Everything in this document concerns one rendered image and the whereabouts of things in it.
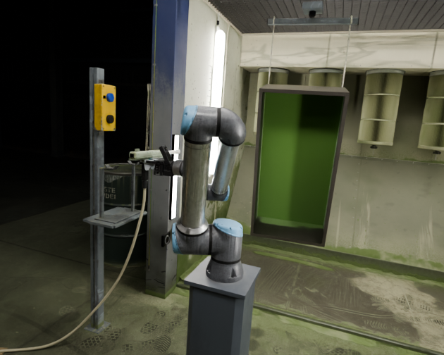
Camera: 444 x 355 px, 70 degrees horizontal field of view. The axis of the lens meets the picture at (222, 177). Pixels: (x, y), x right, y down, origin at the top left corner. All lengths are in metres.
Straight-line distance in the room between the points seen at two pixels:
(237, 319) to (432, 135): 2.64
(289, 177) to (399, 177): 1.43
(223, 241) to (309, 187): 1.48
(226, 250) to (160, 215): 0.99
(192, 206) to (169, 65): 1.20
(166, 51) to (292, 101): 1.05
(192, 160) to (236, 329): 0.83
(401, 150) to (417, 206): 0.62
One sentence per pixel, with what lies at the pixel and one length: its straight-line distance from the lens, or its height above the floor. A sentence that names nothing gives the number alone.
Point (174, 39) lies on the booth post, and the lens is 2.33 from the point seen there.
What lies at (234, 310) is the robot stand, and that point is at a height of 0.55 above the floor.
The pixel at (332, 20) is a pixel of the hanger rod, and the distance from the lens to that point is 2.73.
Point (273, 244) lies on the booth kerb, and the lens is 3.56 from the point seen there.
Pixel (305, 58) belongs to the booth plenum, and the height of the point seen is 2.06.
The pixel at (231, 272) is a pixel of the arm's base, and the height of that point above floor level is 0.69.
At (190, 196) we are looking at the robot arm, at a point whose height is 1.07.
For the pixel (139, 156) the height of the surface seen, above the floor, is 1.18.
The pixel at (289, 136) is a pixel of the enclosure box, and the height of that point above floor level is 1.30.
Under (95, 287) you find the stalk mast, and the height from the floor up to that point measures 0.30.
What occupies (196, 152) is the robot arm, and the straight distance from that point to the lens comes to 1.25.
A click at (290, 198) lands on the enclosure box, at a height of 0.75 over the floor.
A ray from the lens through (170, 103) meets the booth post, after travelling 2.28.
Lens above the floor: 1.41
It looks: 10 degrees down
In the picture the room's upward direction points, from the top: 4 degrees clockwise
